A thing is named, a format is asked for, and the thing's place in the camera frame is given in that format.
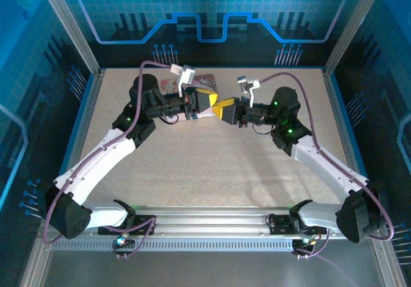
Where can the aluminium cross rail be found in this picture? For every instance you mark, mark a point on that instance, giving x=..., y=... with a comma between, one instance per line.
x=208, y=219

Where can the small LED controller board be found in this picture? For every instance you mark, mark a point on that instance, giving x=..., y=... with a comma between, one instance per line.
x=121, y=241
x=305, y=241

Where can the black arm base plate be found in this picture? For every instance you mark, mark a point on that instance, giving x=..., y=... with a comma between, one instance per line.
x=276, y=227
x=149, y=218

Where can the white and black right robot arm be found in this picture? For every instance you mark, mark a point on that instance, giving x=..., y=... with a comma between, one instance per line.
x=324, y=168

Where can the aluminium frame post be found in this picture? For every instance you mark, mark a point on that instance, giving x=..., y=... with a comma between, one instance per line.
x=351, y=27
x=70, y=27

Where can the aluminium side rail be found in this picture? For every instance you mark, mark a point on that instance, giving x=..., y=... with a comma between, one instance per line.
x=80, y=139
x=346, y=139

